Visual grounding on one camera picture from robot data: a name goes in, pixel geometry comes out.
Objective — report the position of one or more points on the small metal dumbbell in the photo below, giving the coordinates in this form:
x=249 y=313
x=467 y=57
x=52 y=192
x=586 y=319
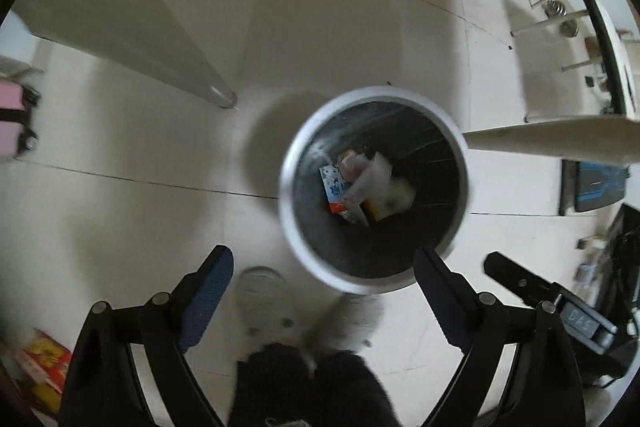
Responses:
x=555 y=9

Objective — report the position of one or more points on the person's right grey slipper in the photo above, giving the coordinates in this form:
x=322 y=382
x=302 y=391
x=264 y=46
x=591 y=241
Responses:
x=350 y=319

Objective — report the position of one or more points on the person's grey slipper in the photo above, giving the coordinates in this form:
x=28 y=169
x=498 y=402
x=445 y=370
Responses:
x=350 y=319
x=262 y=302

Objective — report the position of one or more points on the white trash bin black liner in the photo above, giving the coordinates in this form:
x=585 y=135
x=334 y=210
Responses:
x=320 y=239

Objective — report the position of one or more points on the white table leg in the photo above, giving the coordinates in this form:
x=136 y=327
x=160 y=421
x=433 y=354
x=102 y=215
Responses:
x=550 y=139
x=125 y=17

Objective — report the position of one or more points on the blue white carton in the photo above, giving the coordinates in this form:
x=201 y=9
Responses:
x=332 y=187

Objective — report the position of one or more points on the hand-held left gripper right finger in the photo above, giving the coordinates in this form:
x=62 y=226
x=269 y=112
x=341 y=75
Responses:
x=440 y=302

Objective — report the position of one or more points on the person's left grey slipper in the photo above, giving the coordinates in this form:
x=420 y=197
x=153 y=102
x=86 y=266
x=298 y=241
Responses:
x=262 y=302

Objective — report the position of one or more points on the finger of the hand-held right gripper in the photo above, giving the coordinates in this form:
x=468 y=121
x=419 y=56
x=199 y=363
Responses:
x=517 y=279

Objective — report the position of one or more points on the black step platform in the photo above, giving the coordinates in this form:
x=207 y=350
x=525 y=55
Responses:
x=597 y=187

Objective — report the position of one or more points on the orange snack packet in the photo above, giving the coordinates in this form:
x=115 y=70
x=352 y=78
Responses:
x=376 y=210

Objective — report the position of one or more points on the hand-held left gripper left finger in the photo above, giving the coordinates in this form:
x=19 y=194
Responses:
x=207 y=302

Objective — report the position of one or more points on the white cushioned chair black trim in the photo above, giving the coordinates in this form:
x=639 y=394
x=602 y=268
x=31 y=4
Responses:
x=625 y=72

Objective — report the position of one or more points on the red cardboard box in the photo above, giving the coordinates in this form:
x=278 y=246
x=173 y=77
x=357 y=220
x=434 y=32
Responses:
x=47 y=354

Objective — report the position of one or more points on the pink suitcase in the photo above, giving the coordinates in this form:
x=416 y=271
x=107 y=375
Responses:
x=10 y=142

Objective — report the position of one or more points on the pink orange wrapper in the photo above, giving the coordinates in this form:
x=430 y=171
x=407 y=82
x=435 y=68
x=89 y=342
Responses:
x=350 y=159

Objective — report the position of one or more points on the person's dark trousers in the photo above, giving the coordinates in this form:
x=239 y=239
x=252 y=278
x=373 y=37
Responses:
x=310 y=392

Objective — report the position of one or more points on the clear plastic wrapper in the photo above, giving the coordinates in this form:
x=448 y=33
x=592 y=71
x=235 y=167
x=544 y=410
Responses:
x=375 y=179

